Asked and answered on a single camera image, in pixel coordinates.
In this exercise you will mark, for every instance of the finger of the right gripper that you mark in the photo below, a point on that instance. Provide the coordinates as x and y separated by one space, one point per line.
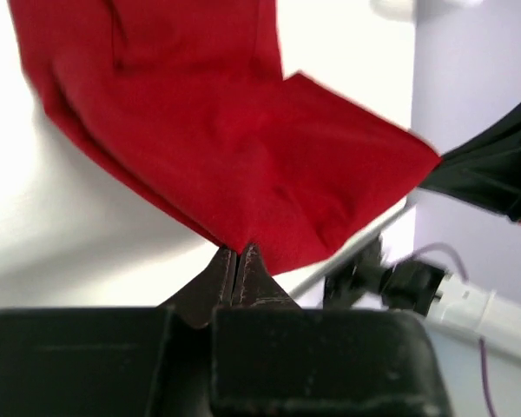
485 171

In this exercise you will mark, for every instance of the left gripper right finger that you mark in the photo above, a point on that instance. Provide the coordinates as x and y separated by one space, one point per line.
272 358

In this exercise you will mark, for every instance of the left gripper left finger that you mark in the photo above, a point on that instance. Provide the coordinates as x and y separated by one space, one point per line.
124 361

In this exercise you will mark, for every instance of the red t-shirt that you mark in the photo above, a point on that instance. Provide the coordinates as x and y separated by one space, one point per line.
185 103

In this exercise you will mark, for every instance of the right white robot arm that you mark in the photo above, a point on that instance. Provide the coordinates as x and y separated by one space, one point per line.
464 308

